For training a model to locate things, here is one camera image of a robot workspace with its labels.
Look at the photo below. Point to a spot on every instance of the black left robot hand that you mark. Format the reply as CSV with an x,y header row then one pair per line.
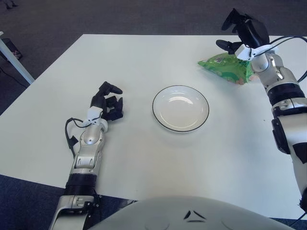
x,y
98,101

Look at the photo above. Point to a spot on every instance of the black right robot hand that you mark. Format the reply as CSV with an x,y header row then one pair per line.
x,y
254,32

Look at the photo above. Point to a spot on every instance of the green snack bag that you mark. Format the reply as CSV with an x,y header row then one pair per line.
x,y
225,67

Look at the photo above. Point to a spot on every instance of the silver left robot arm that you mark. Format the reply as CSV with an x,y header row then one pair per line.
x,y
91,140

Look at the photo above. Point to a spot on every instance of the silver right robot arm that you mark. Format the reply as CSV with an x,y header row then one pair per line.
x,y
271,74

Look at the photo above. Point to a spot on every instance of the white plate with black rim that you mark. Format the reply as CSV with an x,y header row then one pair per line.
x,y
180,112

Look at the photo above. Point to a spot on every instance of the white table leg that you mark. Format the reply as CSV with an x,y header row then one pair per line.
x,y
14,57

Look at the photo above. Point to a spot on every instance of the black box under side table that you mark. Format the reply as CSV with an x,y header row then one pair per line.
x,y
13,48

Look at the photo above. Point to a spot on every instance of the dark chair legs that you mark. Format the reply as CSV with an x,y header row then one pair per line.
x,y
10,4

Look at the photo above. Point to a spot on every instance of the grey robot torso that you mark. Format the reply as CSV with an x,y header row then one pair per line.
x,y
192,210

